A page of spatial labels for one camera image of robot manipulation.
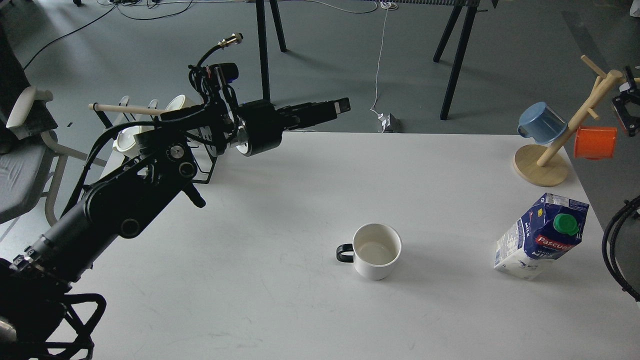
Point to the grey chair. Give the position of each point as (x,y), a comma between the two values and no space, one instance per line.
(32,170)

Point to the white smiley mug black handle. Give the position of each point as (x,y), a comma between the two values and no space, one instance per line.
(374,251)

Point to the blue white milk carton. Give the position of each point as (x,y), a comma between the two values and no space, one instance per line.
(550,228)

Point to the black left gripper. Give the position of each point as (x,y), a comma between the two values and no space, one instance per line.
(263,125)

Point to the white mug on rack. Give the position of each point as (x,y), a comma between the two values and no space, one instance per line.
(182,103)
(125,142)

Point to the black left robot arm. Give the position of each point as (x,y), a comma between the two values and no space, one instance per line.
(40,318)

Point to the blue cup on tree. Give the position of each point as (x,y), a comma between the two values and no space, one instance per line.
(541,123)

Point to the black table legs right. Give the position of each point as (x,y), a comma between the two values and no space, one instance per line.
(471,7)

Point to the white mug rear on rack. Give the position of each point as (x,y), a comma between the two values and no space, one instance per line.
(182,103)

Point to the grey power strip on floor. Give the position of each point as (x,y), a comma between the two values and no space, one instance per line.
(388,123)

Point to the orange cup on tree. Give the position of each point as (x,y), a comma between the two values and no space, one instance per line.
(595,142)

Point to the white mug front on rack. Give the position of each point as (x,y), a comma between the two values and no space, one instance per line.
(125,142)

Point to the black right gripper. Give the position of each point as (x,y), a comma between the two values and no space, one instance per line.
(629,94)

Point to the wooden mug tree stand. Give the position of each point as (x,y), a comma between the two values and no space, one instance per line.
(542,165)

